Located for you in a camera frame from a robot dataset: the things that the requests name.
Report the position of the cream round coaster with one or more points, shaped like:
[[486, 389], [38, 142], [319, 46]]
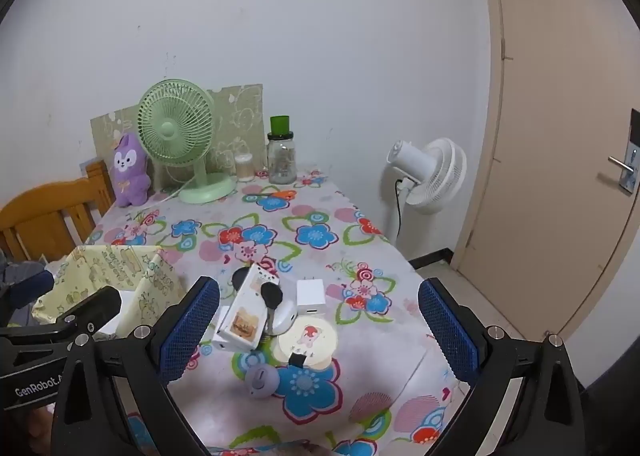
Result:
[[312, 336]]

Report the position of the blue wall paper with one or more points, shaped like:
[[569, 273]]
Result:
[[87, 165]]

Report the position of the white earbud case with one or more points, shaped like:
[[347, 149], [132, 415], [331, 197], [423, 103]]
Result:
[[286, 318]]

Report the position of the blue plaid bedding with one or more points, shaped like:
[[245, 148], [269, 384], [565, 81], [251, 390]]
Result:
[[17, 268]]

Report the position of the beige patterned board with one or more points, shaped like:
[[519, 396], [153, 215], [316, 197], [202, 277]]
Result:
[[235, 110]]

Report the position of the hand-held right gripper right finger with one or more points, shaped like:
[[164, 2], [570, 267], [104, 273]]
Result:
[[445, 331]]

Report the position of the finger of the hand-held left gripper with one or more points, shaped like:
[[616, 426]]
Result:
[[32, 286], [90, 308]]

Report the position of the glass jar with green lid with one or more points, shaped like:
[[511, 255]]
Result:
[[281, 160]]

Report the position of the purple plush toy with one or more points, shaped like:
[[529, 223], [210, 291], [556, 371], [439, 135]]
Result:
[[130, 180]]

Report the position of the floral tablecloth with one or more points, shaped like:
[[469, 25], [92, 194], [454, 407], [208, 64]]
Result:
[[320, 236]]

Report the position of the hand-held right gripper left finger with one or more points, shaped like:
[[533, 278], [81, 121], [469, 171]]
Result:
[[187, 331]]

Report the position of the white standing fan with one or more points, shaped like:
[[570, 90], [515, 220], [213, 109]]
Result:
[[440, 175]]

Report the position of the black round compact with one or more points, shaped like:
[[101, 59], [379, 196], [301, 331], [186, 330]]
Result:
[[239, 280]]

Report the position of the white charger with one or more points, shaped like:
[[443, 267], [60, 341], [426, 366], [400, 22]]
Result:
[[311, 296]]

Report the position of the clear cotton swab container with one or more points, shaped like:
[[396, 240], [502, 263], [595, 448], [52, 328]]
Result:
[[244, 168]]

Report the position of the green desk fan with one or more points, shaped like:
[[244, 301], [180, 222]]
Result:
[[175, 125]]

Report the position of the yellow patterned storage box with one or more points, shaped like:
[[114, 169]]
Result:
[[115, 266]]

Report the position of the white box with brown picture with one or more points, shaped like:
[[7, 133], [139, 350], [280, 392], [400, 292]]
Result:
[[245, 306]]

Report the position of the wooden bed headboard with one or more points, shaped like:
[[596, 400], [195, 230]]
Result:
[[45, 206]]

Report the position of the pale yellow round coaster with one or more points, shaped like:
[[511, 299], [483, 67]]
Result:
[[315, 363]]

